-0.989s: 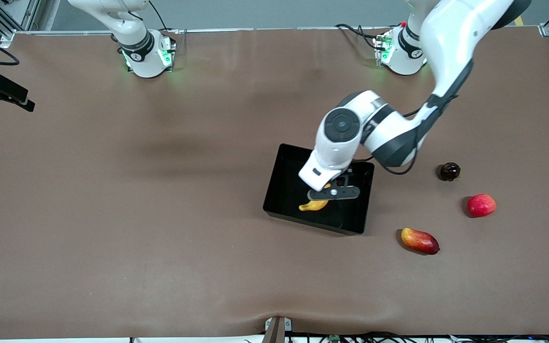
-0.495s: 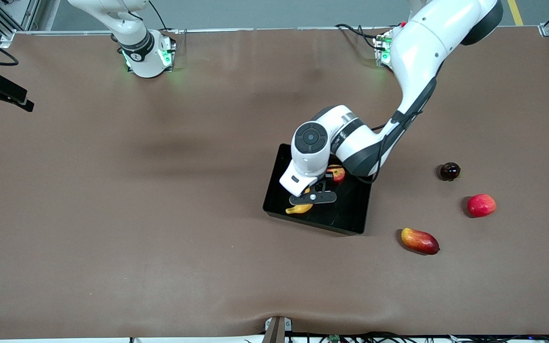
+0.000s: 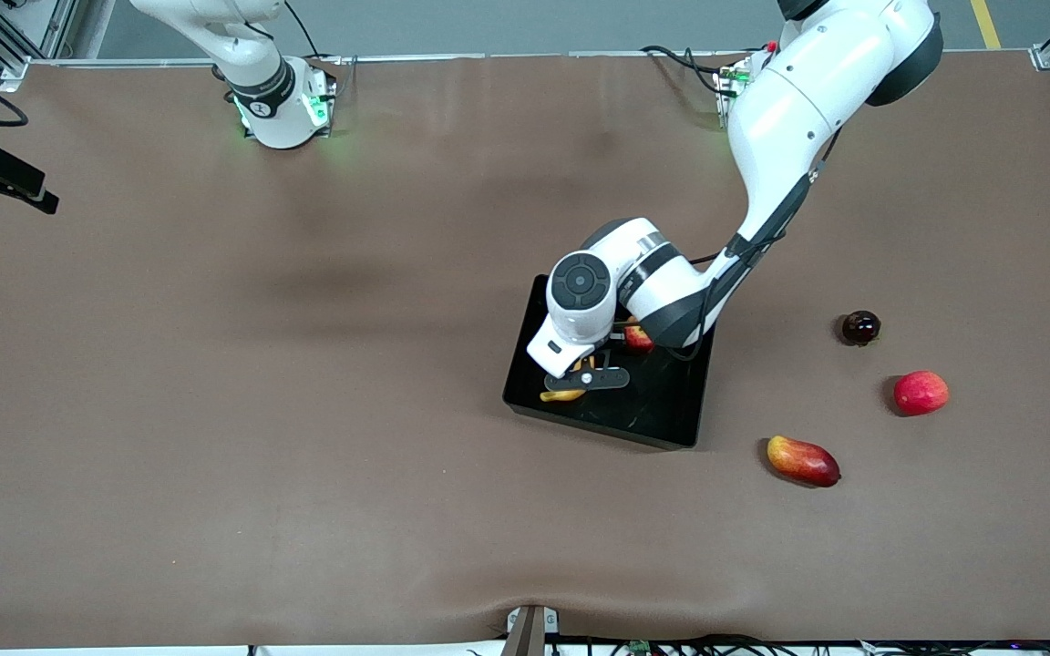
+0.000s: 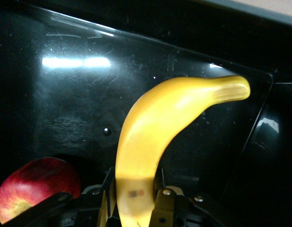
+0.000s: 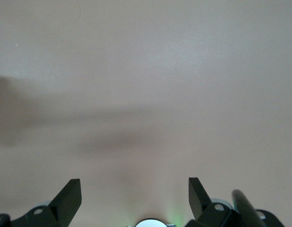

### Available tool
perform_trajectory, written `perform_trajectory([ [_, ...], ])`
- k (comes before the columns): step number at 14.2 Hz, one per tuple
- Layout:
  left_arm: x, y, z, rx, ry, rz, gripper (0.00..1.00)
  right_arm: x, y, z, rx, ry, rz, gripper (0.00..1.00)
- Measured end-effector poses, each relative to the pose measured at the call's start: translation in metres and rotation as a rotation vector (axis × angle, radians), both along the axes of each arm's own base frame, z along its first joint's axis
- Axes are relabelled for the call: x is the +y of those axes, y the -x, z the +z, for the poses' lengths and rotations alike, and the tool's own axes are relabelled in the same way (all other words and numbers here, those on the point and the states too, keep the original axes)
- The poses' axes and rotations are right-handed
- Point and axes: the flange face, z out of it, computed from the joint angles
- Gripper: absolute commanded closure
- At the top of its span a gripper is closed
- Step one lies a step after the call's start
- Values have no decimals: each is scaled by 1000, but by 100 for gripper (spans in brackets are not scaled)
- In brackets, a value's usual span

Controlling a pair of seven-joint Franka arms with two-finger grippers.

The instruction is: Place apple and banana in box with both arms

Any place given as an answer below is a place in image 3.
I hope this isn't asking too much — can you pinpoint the yellow banana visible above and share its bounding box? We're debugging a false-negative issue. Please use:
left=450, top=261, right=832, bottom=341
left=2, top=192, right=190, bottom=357
left=539, top=357, right=595, bottom=404

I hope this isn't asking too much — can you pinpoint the black plastic box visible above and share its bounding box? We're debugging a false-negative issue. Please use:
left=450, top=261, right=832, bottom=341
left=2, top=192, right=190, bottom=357
left=502, top=273, right=717, bottom=450

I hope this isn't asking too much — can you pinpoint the red yellow mango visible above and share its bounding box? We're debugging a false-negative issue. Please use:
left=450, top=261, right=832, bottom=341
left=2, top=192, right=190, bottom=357
left=767, top=435, right=843, bottom=489

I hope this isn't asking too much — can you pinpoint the dark purple plum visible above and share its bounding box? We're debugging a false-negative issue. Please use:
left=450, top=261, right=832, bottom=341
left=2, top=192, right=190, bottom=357
left=841, top=310, right=882, bottom=347

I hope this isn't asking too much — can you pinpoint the brown table cover sheet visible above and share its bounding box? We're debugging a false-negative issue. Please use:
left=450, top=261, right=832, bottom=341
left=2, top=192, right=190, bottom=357
left=0, top=50, right=1050, bottom=650

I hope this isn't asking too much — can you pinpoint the smooth red round fruit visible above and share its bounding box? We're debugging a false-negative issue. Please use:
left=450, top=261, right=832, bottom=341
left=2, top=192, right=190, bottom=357
left=893, top=370, right=951, bottom=417

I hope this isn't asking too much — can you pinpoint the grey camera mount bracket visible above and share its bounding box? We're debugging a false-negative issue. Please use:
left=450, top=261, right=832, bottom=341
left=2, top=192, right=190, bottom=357
left=500, top=603, right=561, bottom=656

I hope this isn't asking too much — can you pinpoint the silver table edge rail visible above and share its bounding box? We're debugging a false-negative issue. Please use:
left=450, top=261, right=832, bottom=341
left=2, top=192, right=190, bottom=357
left=28, top=50, right=1036, bottom=67

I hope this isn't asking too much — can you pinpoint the black right arm base cable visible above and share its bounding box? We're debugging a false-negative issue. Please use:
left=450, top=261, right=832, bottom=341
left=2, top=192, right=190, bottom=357
left=283, top=0, right=348, bottom=65

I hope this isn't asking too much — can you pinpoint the black arm base cable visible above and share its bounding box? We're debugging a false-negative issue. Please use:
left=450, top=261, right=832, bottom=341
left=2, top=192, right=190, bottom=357
left=639, top=44, right=732, bottom=92
left=283, top=0, right=348, bottom=65

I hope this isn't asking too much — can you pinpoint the black left arm base cable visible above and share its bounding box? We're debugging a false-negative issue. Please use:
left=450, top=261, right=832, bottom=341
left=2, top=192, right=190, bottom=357
left=639, top=44, right=732, bottom=92

